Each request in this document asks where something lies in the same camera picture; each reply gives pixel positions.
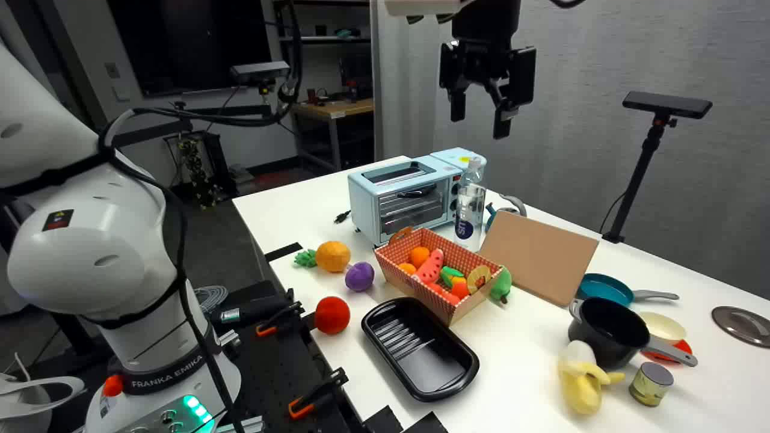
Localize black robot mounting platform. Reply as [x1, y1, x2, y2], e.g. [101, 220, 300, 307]
[205, 239, 453, 433]

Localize black plastic tray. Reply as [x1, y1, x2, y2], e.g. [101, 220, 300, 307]
[359, 297, 480, 404]

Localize yellow banana plush toy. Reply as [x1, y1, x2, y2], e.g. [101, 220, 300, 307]
[556, 336, 628, 418]

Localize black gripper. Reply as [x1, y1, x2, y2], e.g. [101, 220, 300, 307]
[447, 0, 525, 143]

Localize orange pineapple plush toy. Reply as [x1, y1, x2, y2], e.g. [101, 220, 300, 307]
[290, 239, 353, 276]

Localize clear plastic water bottle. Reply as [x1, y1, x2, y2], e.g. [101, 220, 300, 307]
[449, 155, 491, 242]

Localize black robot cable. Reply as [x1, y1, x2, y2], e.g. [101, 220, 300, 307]
[95, 0, 305, 433]

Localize light blue toaster oven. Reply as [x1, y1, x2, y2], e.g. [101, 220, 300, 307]
[344, 144, 487, 248]

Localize wooden background desk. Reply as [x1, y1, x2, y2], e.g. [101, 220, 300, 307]
[290, 96, 377, 170]

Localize brown cardboard sheet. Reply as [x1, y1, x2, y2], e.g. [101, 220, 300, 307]
[477, 210, 602, 311]

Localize black clamp orange tips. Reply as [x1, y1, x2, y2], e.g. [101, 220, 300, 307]
[284, 366, 351, 423]
[252, 299, 308, 339]

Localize white plate with red spatula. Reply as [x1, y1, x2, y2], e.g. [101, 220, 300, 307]
[637, 311, 699, 370]

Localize small tin can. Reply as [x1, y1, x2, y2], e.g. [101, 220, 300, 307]
[626, 362, 675, 410]

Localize black pot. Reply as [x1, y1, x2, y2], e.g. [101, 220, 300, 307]
[566, 297, 651, 372]

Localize teal frying pan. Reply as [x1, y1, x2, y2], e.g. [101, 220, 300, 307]
[575, 273, 681, 311]

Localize purple plush fruit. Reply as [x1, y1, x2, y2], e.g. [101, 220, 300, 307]
[341, 259, 377, 297]

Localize watermelon slice plush toy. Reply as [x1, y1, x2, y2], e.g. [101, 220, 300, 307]
[414, 246, 447, 289]

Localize black camera on boom arm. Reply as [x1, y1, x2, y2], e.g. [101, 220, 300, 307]
[129, 57, 293, 133]

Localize green plush pear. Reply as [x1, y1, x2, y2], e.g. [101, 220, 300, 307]
[487, 268, 515, 306]

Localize black camera on tripod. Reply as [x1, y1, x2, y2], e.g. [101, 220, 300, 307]
[598, 90, 714, 246]

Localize green yellow plush vegetable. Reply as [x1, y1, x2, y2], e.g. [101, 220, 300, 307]
[434, 265, 466, 291]

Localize yellow-orange plush orange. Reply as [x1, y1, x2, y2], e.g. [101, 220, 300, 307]
[407, 242, 432, 269]

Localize red plush ball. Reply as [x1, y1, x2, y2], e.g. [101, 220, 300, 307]
[309, 293, 353, 336]

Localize orange checkered cardboard box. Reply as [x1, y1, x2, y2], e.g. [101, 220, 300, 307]
[372, 226, 507, 328]

